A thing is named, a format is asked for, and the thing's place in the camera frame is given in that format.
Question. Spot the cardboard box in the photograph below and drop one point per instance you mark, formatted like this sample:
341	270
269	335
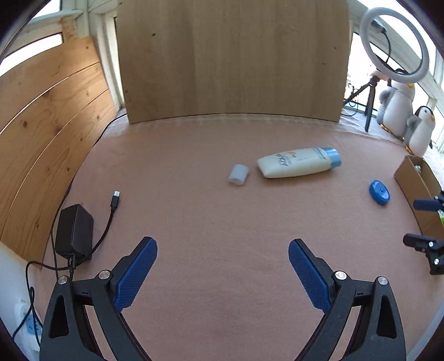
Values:
409	180

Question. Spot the checked beige cloth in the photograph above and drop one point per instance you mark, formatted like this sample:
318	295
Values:
353	121

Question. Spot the white window frame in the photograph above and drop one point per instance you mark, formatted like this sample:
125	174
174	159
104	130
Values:
100	20

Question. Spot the small penguin plush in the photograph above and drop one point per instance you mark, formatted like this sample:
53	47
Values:
421	135

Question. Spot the translucent white cap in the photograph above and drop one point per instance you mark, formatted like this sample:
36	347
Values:
238	174

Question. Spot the large penguin plush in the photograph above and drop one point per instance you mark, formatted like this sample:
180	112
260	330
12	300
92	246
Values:
397	111

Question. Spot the black tripod stand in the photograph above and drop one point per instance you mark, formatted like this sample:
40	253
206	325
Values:
369	111

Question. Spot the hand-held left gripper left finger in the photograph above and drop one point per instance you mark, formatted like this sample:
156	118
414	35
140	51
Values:
137	274

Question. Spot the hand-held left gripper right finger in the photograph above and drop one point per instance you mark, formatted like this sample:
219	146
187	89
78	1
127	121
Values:
308	274

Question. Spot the pine wood panel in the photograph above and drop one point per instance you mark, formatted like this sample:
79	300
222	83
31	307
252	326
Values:
45	139

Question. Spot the white lotion bottle blue cap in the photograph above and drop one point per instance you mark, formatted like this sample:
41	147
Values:
295	165

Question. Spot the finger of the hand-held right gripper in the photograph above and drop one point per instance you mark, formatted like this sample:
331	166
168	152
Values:
426	204
416	240

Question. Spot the white power strip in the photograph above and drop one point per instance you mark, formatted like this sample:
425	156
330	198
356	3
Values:
20	310

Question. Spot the light wood board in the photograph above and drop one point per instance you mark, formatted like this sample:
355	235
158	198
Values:
225	59

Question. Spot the black power adapter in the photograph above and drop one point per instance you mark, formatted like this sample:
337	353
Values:
74	232

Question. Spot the blue round tape measure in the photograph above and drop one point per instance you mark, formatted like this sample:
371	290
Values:
380	191

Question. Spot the black phone clamp gooseneck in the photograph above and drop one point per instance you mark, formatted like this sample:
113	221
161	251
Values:
378	24

